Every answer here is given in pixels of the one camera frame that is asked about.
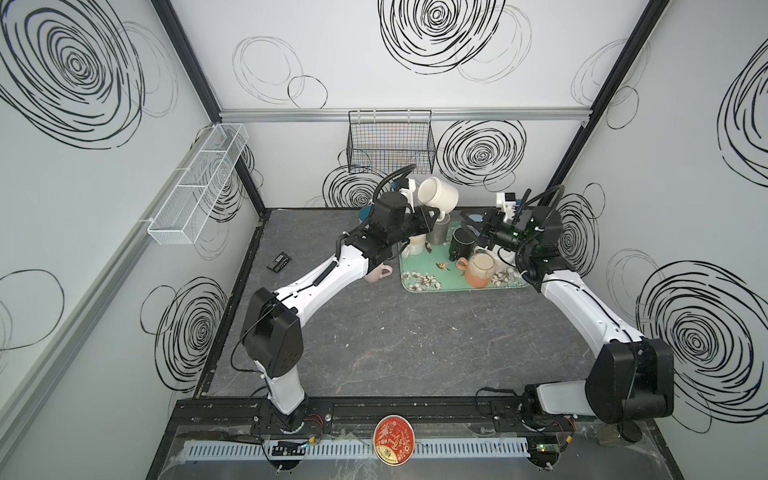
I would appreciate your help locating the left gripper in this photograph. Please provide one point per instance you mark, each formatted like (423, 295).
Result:
(425, 218)

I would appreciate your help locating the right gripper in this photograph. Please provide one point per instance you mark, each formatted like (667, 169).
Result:
(486, 228)

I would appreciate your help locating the cream white mug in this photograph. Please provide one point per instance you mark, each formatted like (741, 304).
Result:
(436, 193)

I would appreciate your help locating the pink mug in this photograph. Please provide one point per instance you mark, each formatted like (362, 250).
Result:
(380, 272)

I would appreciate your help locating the green floral tray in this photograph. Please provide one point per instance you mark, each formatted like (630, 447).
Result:
(432, 271)

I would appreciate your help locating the orange peach mug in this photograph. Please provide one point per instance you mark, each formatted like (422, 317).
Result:
(478, 269)

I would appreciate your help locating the white speckled mug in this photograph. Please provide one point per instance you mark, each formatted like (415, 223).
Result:
(504, 260)

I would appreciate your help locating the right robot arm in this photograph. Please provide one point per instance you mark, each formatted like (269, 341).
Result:
(632, 375)

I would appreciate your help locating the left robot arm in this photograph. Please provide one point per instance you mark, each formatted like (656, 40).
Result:
(272, 334)

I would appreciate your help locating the teal and white mug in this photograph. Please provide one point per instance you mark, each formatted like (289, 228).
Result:
(365, 213)

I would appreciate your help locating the beige mug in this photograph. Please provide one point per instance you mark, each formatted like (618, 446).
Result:
(416, 246)

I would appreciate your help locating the grey mug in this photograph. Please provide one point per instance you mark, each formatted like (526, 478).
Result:
(439, 234)

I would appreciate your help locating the small black device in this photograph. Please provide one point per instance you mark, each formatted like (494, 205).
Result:
(280, 261)

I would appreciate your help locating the black lid jar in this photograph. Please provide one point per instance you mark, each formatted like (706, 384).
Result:
(623, 433)

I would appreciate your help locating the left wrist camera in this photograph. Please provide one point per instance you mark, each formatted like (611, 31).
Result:
(408, 188)

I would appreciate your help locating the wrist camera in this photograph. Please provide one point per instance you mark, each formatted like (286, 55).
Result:
(507, 203)
(408, 188)

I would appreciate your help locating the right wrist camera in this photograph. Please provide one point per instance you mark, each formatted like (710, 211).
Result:
(507, 203)

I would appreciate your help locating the black wire basket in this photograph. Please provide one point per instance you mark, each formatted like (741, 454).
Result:
(386, 140)

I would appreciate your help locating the white wire shelf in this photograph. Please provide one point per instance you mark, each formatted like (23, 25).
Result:
(206, 190)

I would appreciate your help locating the white slotted cable duct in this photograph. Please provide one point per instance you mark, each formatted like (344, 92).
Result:
(347, 449)

